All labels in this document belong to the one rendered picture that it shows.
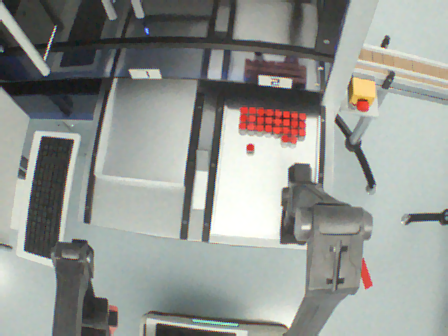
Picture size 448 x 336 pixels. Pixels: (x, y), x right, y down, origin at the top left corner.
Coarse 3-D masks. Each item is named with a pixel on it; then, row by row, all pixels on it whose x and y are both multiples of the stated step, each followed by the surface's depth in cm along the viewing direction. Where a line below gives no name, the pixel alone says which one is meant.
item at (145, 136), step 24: (120, 96) 144; (144, 96) 144; (168, 96) 143; (192, 96) 143; (120, 120) 142; (144, 120) 142; (168, 120) 141; (192, 120) 139; (120, 144) 140; (144, 144) 140; (168, 144) 140; (96, 168) 136; (120, 168) 139; (144, 168) 138; (168, 168) 138
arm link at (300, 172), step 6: (288, 168) 115; (294, 168) 112; (300, 168) 111; (306, 168) 111; (288, 174) 114; (294, 174) 111; (300, 174) 110; (306, 174) 110; (288, 180) 113; (294, 180) 110; (300, 180) 110; (306, 180) 110; (282, 192) 104; (288, 192) 103; (282, 198) 104; (288, 198) 103; (282, 204) 105
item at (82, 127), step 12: (36, 120) 176; (48, 120) 176; (60, 120) 175; (72, 120) 174; (84, 120) 173; (60, 132) 190; (72, 132) 190; (84, 132) 188; (24, 144) 215; (84, 144) 205
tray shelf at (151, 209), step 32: (256, 96) 142; (288, 96) 142; (96, 128) 142; (192, 128) 141; (96, 192) 137; (128, 192) 137; (160, 192) 137; (192, 192) 136; (96, 224) 135; (128, 224) 135; (160, 224) 134; (192, 224) 134
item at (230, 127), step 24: (264, 120) 140; (312, 120) 140; (240, 144) 139; (264, 144) 139; (312, 144) 138; (240, 168) 137; (264, 168) 137; (312, 168) 136; (216, 192) 132; (240, 192) 136; (264, 192) 135; (216, 216) 134; (240, 216) 134; (264, 216) 134
